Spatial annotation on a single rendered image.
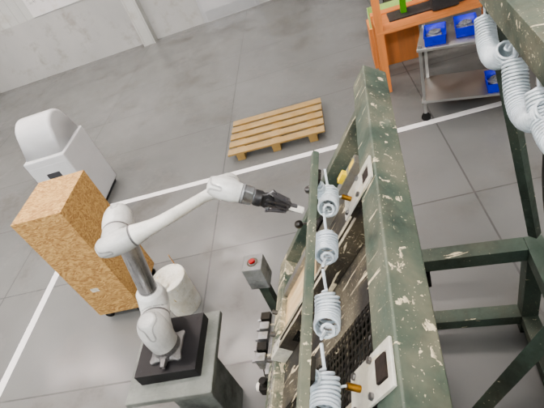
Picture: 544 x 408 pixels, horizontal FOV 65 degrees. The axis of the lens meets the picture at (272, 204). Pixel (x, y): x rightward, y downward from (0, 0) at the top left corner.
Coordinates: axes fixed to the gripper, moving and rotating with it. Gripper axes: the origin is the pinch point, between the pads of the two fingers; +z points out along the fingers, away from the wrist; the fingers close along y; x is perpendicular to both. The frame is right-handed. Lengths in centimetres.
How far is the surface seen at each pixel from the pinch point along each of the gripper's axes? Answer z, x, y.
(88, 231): -124, -67, 141
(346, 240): 10, 44, -33
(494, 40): 36, 1, -92
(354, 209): 7, 44, -46
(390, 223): 8, 65, -63
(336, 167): 13.2, -17.2, -15.4
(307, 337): -9, 96, -55
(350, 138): 13.1, -17.2, -32.8
